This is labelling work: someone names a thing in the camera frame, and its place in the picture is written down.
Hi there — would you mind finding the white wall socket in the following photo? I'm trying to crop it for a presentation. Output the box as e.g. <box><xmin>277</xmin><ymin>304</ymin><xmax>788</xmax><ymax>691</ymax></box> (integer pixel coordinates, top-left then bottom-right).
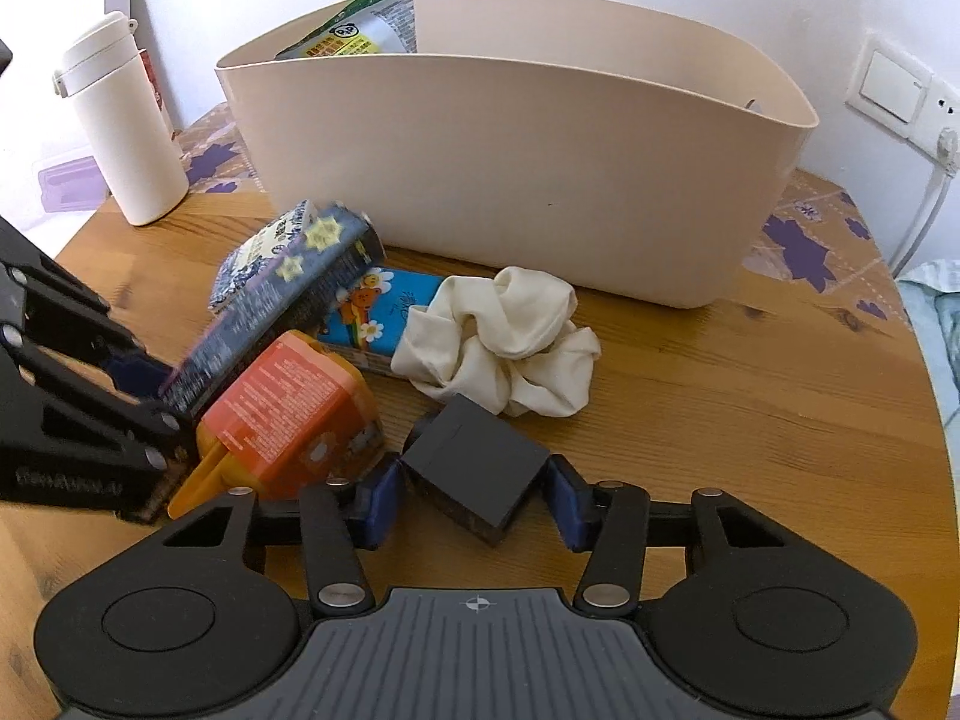
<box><xmin>907</xmin><ymin>79</ymin><xmax>960</xmax><ymax>173</ymax></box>

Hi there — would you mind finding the wooden desk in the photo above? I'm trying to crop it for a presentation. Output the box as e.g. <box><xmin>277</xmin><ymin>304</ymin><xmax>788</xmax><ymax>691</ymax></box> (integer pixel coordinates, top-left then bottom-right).
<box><xmin>0</xmin><ymin>165</ymin><xmax>959</xmax><ymax>720</ymax></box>

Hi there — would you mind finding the green panda snack packet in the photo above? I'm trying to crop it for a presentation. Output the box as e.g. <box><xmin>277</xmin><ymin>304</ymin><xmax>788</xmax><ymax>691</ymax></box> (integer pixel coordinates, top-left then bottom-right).
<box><xmin>274</xmin><ymin>0</ymin><xmax>421</xmax><ymax>61</ymax></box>

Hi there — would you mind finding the black cube box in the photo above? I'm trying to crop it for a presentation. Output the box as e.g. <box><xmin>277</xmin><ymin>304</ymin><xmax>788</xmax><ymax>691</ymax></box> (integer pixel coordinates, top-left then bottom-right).
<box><xmin>401</xmin><ymin>395</ymin><xmax>550</xmax><ymax>547</ymax></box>

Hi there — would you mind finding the white light switch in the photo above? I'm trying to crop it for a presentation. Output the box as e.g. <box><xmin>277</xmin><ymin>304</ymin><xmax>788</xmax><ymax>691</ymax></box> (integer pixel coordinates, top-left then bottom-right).
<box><xmin>845</xmin><ymin>37</ymin><xmax>935</xmax><ymax>140</ymax></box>

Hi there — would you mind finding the white thermos bottle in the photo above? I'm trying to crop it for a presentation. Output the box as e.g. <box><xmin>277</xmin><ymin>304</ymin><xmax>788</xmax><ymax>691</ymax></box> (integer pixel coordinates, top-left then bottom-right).
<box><xmin>52</xmin><ymin>11</ymin><xmax>190</xmax><ymax>227</ymax></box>

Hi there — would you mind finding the purple floral table mat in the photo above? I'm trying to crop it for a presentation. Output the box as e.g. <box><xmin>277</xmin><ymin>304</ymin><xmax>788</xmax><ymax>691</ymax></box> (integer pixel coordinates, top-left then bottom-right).
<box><xmin>174</xmin><ymin>101</ymin><xmax>912</xmax><ymax>335</ymax></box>

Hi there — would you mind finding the beige plastic basket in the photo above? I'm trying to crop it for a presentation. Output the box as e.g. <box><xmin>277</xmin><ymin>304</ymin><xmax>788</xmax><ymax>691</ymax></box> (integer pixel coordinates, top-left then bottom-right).
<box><xmin>215</xmin><ymin>0</ymin><xmax>820</xmax><ymax>310</ymax></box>

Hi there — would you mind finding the blue striped quilt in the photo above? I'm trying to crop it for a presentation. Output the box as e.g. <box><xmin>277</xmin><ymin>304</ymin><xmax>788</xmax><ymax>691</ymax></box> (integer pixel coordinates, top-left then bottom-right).
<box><xmin>896</xmin><ymin>259</ymin><xmax>960</xmax><ymax>383</ymax></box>

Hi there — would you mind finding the cream scrunchie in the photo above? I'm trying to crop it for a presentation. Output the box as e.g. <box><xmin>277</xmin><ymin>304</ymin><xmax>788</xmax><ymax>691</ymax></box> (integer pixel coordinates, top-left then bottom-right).
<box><xmin>391</xmin><ymin>266</ymin><xmax>602</xmax><ymax>419</ymax></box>

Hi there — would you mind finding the red label box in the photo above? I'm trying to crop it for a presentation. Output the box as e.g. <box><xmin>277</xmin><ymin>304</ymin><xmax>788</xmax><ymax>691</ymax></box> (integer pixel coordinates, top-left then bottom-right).
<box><xmin>139</xmin><ymin>49</ymin><xmax>171</xmax><ymax>132</ymax></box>

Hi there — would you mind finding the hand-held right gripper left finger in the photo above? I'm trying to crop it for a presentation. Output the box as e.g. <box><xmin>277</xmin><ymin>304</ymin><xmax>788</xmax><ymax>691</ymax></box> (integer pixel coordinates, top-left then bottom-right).
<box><xmin>142</xmin><ymin>456</ymin><xmax>407</xmax><ymax>617</ymax></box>

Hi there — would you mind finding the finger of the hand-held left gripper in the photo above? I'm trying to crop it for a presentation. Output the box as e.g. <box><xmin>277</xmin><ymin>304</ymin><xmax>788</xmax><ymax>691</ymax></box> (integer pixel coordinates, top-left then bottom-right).
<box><xmin>0</xmin><ymin>217</ymin><xmax>175</xmax><ymax>400</ymax></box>
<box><xmin>0</xmin><ymin>345</ymin><xmax>200</xmax><ymax>467</ymax></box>

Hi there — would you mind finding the blue bear tissue pack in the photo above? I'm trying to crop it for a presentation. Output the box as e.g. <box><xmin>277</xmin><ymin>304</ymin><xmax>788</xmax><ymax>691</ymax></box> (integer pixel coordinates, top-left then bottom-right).
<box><xmin>315</xmin><ymin>266</ymin><xmax>447</xmax><ymax>378</ymax></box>

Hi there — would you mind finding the white plug and cable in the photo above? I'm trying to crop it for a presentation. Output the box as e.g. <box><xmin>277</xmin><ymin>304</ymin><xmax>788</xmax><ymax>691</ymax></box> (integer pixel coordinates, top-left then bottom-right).
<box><xmin>887</xmin><ymin>127</ymin><xmax>960</xmax><ymax>280</ymax></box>

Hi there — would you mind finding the white printed snack packet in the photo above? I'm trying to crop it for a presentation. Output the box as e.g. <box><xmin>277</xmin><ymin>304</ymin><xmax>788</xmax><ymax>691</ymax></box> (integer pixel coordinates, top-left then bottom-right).
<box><xmin>208</xmin><ymin>199</ymin><xmax>320</xmax><ymax>316</ymax></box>

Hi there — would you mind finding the black starry long box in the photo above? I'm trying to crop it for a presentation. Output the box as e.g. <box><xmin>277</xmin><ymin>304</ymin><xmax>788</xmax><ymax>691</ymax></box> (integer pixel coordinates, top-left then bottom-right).
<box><xmin>159</xmin><ymin>211</ymin><xmax>387</xmax><ymax>421</ymax></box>

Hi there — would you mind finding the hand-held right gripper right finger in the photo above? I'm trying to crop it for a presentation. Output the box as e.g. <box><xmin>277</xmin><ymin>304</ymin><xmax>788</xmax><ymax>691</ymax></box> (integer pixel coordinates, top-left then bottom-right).
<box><xmin>544</xmin><ymin>456</ymin><xmax>815</xmax><ymax>620</ymax></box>

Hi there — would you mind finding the orange snack packet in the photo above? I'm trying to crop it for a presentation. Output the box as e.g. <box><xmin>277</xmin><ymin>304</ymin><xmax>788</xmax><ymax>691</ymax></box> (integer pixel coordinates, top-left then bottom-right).
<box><xmin>169</xmin><ymin>330</ymin><xmax>387</xmax><ymax>518</ymax></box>

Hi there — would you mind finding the lavender printed board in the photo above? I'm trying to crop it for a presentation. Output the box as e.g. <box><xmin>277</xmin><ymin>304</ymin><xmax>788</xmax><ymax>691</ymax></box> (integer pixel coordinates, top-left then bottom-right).
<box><xmin>0</xmin><ymin>0</ymin><xmax>181</xmax><ymax>237</ymax></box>

